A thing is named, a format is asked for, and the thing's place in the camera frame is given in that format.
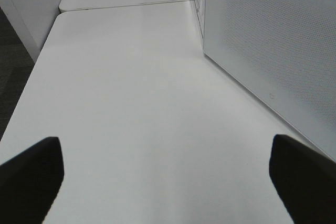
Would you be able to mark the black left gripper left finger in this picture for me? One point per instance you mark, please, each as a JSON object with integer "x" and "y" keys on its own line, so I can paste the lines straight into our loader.
{"x": 30, "y": 182}

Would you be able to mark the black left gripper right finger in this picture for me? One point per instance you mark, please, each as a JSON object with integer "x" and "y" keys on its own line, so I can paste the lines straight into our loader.
{"x": 304, "y": 180}

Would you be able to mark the white microwave door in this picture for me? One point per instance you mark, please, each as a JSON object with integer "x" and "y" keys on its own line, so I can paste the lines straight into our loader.
{"x": 282, "y": 51}

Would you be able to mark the white microwave oven body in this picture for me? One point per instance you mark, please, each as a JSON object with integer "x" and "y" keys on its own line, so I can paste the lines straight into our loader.
{"x": 198, "y": 1}

